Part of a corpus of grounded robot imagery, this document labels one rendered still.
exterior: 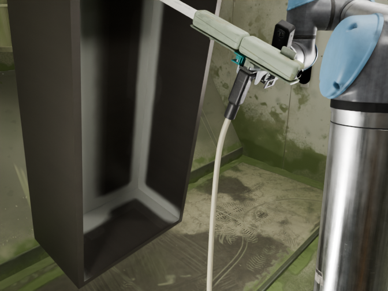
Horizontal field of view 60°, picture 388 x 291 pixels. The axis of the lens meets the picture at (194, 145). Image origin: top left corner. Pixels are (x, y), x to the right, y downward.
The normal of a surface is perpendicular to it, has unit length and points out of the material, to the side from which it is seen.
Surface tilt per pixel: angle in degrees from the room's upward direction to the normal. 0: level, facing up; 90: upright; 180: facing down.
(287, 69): 90
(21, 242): 57
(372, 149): 80
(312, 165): 90
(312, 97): 90
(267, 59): 90
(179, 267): 0
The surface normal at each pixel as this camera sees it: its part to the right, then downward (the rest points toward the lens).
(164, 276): 0.00, -0.92
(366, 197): -0.32, 0.20
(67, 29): -0.65, 0.29
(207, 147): 0.61, -0.29
